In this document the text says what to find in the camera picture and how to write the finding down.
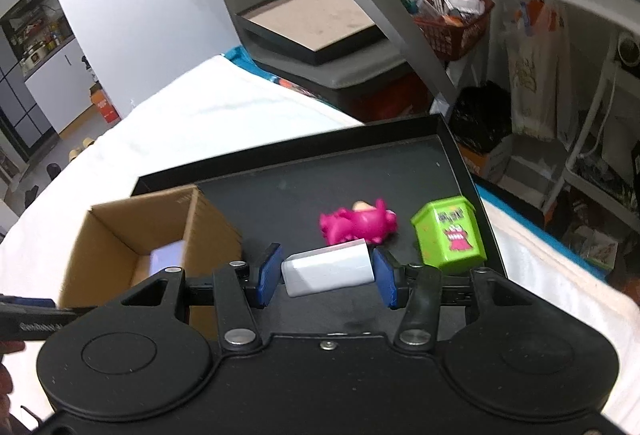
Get brown cardboard box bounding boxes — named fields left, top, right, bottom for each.
left=57, top=185, right=246, bottom=341

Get orange carton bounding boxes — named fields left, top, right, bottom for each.
left=90, top=87, right=122, bottom=123

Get red plastic basket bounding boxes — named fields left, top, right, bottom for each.
left=412, top=0, right=496, bottom=62

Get black tray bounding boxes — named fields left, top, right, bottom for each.
left=131, top=113, right=508, bottom=341

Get lavender white charger cube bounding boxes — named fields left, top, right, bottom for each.
left=149, top=240, right=185, bottom=276

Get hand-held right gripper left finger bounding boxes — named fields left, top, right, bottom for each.
left=120, top=242, right=286, bottom=357

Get black bag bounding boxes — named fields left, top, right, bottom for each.
left=447, top=82, right=513, bottom=153

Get white shelving rack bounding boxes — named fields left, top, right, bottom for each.
left=542, top=30, right=640, bottom=236

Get person's left hand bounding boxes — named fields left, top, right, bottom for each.
left=0, top=360, right=15, bottom=413

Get pink toy figure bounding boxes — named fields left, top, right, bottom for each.
left=319, top=198, right=398, bottom=247

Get black grid door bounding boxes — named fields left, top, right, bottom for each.
left=0, top=35, right=56, bottom=150

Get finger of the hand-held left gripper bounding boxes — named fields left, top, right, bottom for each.
left=0, top=295, right=95, bottom=316

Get grey desk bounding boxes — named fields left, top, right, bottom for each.
left=309, top=0, right=640, bottom=116

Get green toy box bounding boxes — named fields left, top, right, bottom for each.
left=411, top=196, right=487, bottom=276

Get black framed board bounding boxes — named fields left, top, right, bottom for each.
left=234, top=0, right=386, bottom=66

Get white tote bag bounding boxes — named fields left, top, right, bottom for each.
left=505, top=0, right=573, bottom=140

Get white charger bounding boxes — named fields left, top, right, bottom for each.
left=281, top=237, right=377, bottom=298

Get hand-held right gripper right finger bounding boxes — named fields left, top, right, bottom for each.
left=372, top=246, right=508, bottom=355

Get white cabinet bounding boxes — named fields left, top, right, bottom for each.
left=0, top=0, right=101, bottom=136

